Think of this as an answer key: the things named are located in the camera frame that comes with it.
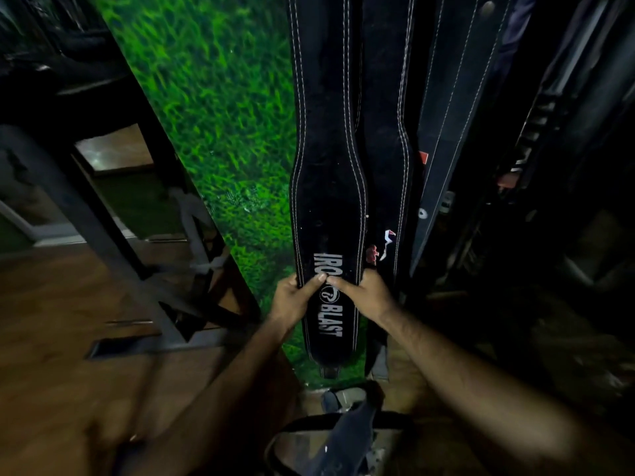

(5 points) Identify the person's right hand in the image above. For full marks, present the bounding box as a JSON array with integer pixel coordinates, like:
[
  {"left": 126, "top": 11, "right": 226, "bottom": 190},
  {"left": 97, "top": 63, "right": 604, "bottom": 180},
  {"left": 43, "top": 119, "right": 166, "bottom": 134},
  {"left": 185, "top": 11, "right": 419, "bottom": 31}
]
[{"left": 327, "top": 270, "right": 399, "bottom": 324}]

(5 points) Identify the person's left hand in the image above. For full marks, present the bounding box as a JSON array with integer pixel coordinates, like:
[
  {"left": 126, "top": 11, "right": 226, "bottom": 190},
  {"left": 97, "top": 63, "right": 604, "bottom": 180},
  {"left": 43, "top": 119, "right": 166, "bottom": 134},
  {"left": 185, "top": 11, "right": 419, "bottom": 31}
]
[{"left": 269, "top": 273, "right": 327, "bottom": 330}]

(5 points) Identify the black belt with white print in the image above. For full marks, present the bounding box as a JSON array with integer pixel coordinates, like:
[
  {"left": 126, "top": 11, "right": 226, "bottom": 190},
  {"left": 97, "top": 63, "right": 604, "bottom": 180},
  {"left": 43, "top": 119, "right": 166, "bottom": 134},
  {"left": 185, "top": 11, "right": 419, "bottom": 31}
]
[{"left": 286, "top": 0, "right": 369, "bottom": 380}]

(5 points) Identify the person's left forearm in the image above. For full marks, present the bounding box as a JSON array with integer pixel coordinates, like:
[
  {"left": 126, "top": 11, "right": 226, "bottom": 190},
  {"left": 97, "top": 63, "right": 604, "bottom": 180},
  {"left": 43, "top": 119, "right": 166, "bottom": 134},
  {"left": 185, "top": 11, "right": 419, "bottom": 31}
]
[{"left": 116, "top": 316, "right": 298, "bottom": 476}]

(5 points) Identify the person's right forearm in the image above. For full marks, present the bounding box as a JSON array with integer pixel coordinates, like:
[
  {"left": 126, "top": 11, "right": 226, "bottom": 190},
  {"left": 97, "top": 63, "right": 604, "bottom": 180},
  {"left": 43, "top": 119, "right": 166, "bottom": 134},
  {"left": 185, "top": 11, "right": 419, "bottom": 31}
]
[{"left": 378, "top": 304, "right": 635, "bottom": 476}]

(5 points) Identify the black belt with red print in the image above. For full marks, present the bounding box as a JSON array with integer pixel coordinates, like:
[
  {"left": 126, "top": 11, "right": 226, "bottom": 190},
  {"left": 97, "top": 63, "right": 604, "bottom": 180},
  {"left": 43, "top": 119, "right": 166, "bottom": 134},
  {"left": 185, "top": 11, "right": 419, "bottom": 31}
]
[{"left": 358, "top": 0, "right": 418, "bottom": 378}]

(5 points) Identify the dark blue cloth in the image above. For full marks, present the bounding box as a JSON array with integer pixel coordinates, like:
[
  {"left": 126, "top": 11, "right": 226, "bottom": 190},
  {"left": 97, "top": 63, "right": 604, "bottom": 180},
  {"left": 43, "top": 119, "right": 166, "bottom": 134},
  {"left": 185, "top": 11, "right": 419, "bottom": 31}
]
[{"left": 304, "top": 389, "right": 380, "bottom": 476}]

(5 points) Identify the green grass print panel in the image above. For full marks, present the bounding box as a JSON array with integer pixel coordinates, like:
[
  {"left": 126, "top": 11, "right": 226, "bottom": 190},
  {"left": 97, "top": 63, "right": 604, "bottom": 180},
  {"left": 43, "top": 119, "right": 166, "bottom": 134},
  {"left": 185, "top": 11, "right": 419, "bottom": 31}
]
[{"left": 91, "top": 0, "right": 369, "bottom": 388}]

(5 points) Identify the dark belt with metal rivets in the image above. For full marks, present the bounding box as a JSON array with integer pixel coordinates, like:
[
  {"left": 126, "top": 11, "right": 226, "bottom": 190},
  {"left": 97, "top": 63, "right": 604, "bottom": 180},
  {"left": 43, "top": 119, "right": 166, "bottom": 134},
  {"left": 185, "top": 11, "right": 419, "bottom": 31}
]
[{"left": 409, "top": 0, "right": 518, "bottom": 275}]

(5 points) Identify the black shelf unit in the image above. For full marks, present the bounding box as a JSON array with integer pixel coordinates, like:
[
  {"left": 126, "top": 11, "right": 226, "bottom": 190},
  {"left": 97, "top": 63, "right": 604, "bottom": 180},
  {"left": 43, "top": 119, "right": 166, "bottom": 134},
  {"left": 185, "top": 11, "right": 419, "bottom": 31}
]
[{"left": 0, "top": 0, "right": 149, "bottom": 141}]

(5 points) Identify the black metal frame stand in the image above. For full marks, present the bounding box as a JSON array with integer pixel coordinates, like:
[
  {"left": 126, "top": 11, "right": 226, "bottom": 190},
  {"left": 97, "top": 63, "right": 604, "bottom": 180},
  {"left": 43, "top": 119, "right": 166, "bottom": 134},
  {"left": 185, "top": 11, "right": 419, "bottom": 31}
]
[{"left": 0, "top": 125, "right": 261, "bottom": 361}]

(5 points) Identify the dark hanging strap with holes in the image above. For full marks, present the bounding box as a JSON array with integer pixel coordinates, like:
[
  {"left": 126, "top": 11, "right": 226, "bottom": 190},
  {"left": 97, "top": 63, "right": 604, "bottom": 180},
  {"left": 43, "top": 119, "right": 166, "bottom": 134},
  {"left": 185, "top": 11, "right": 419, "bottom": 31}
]
[{"left": 498, "top": 0, "right": 635, "bottom": 191}]

